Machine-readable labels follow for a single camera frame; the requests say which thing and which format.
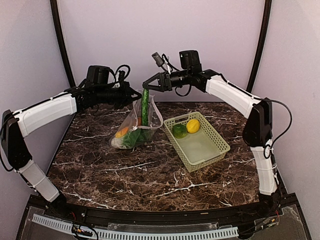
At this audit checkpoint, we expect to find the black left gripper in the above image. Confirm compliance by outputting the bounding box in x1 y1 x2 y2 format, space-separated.
95 80 143 109

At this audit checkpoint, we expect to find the green white bok choy toy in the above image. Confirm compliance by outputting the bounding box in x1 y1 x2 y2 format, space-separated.
109 128 154 150

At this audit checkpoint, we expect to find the green pepper toy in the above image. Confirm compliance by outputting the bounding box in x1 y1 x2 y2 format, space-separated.
172 123 188 139

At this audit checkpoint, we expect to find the yellow lemon toy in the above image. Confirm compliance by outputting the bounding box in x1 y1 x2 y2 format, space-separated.
186 119 201 134

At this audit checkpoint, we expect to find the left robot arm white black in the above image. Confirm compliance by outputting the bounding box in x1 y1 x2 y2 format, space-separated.
0 79 142 218

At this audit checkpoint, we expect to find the dark green cucumber toy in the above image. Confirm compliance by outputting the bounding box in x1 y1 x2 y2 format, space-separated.
141 88 149 127

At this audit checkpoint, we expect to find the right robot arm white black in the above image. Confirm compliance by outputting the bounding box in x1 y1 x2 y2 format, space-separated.
142 69 280 217

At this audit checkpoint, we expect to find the clear zip top bag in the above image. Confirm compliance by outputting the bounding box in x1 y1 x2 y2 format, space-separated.
109 89 164 150

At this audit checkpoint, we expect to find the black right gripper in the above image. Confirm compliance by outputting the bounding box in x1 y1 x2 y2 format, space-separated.
143 69 191 92

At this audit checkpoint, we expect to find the black frame post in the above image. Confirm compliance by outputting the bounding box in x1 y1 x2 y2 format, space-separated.
49 0 76 88
246 0 272 93

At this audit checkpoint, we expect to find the brown mushroom toy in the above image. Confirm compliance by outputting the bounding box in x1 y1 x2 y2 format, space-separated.
136 117 143 127

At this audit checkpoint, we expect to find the left black frame post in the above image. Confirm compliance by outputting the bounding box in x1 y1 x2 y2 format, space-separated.
49 0 76 88

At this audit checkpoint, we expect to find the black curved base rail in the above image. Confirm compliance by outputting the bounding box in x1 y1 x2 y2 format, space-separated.
23 193 308 235

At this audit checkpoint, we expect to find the white slotted cable duct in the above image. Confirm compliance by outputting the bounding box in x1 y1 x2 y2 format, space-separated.
32 214 239 240

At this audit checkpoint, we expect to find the pale green plastic basket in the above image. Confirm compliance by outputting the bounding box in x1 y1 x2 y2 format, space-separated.
163 111 231 173

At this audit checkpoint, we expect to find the right black frame post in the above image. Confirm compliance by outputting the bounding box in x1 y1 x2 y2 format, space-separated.
246 0 272 93

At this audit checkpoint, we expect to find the orange yellow toy food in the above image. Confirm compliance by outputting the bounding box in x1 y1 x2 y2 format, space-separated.
115 126 129 138

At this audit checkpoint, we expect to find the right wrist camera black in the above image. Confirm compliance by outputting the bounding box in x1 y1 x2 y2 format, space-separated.
179 50 202 73

